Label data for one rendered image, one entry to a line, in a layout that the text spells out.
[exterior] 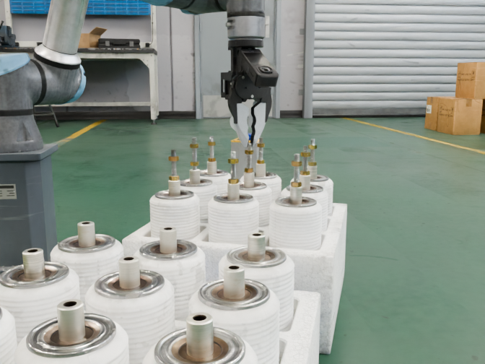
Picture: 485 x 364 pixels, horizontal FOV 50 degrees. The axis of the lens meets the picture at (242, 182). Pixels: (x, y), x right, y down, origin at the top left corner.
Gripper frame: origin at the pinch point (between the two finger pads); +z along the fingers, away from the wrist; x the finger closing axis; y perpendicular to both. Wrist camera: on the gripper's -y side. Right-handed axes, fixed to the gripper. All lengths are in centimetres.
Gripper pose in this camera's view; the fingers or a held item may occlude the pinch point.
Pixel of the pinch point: (250, 141)
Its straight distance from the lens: 106.8
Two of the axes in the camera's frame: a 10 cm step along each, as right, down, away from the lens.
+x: -9.1, 0.8, -4.1
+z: 0.0, 9.8, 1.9
